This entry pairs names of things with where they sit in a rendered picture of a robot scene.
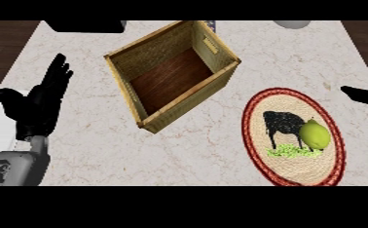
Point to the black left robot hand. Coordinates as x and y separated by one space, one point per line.
41 105

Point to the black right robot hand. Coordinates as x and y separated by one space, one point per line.
357 94

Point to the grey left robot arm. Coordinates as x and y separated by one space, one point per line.
25 165

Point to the green pear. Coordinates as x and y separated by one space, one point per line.
316 135

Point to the oval placemat with cow print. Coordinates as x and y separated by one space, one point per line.
292 160

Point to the square wicker basket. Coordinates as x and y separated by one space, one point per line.
172 74

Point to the pale grey round object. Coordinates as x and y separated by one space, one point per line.
292 24

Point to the black appliance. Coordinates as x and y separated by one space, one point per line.
87 26

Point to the small blue patterned object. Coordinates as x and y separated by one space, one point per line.
211 25

